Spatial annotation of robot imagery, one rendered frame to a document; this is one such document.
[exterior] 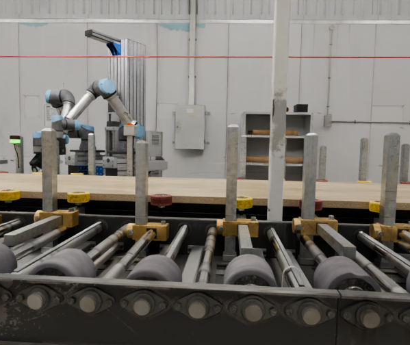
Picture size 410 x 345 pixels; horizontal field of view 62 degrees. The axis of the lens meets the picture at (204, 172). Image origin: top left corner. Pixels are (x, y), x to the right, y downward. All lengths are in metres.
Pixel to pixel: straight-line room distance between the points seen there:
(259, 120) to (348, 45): 1.57
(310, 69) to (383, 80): 1.01
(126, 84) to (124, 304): 2.68
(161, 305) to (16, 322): 0.29
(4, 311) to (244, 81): 4.51
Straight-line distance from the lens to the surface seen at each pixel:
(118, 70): 3.31
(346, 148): 5.20
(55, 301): 0.74
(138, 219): 1.17
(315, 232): 1.16
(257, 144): 4.91
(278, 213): 1.25
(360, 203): 1.40
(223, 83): 4.97
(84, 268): 0.80
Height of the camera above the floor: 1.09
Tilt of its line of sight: 4 degrees down
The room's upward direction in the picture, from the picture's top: 1 degrees clockwise
